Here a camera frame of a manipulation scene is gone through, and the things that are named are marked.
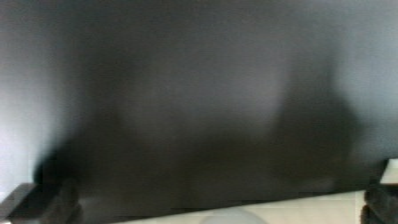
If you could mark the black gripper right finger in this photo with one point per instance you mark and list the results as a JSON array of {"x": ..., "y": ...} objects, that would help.
[{"x": 379, "y": 212}]

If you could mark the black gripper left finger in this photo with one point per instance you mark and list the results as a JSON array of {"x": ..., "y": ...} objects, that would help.
[{"x": 42, "y": 204}]

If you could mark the white cabinet body box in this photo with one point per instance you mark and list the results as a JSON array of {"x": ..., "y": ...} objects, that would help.
[{"x": 333, "y": 209}]

